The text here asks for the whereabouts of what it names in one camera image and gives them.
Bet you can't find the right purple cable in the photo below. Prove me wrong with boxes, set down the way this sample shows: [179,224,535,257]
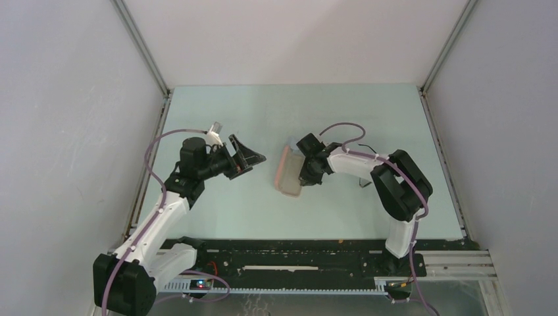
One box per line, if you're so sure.
[318,122,438,316]

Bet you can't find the pink glasses case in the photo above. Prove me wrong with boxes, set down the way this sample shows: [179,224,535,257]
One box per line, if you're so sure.
[274,145,305,198]

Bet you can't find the blue toothed cable duct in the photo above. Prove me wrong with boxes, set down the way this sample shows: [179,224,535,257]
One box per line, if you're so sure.
[161,278,388,296]

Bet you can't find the light blue cleaning cloth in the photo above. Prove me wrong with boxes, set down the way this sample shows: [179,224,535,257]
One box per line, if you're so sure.
[286,136,299,153]

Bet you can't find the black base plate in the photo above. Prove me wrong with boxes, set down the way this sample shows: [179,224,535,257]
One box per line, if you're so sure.
[165,237,437,289]

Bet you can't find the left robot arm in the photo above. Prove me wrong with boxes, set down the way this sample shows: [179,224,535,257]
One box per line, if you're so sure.
[93,130,266,315]

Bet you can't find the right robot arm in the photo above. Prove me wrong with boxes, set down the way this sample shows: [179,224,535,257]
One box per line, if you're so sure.
[296,133,433,275]

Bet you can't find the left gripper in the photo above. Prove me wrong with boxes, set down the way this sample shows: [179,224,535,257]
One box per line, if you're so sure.
[198,135,265,180]

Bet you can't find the black sunglasses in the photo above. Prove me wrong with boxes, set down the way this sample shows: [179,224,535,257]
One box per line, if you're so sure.
[358,143,378,188]

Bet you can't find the aluminium frame rail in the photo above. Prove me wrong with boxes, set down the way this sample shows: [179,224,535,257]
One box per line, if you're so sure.
[101,248,498,282]

